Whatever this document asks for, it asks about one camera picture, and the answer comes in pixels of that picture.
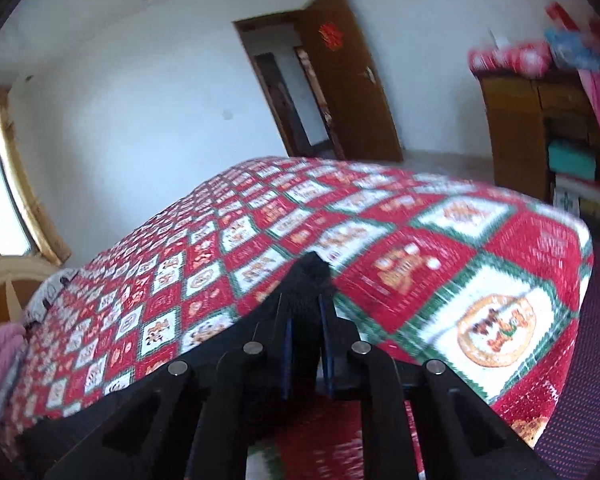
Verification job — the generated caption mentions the black pants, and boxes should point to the black pants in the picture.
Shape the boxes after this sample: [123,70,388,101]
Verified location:
[16,252,335,477]

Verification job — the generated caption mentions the red patchwork bedspread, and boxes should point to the red patchwork bedspread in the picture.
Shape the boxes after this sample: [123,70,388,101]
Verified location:
[0,157,593,457]

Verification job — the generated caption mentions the white floral pillow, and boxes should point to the white floral pillow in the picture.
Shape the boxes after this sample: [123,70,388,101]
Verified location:
[22,269,79,327]

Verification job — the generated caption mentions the yellow curtain right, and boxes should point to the yellow curtain right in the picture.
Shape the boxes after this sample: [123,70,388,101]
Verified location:
[0,86,71,266]

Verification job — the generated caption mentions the cream wooden headboard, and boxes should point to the cream wooden headboard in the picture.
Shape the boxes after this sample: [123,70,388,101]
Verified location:
[0,256,59,324]

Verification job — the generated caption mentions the white shoe box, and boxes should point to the white shoe box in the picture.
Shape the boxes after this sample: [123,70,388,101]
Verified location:
[555,174,600,204]

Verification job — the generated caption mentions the teal shoe box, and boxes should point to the teal shoe box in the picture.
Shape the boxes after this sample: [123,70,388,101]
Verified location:
[547,141,596,181]

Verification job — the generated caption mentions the wooden desk cabinet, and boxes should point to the wooden desk cabinet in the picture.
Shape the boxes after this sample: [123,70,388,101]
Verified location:
[477,70,600,203]

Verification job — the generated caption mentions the brown wooden door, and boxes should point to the brown wooden door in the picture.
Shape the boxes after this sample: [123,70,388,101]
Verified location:
[297,0,403,162]

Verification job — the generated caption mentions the red checked cloth bundle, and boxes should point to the red checked cloth bundle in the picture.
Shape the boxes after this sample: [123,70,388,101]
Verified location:
[467,41,553,78]

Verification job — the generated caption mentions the red double happiness decal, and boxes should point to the red double happiness decal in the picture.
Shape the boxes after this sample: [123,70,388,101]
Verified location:
[318,22,343,52]

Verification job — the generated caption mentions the door handle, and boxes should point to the door handle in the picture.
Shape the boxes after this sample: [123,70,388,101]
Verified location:
[361,66,377,84]

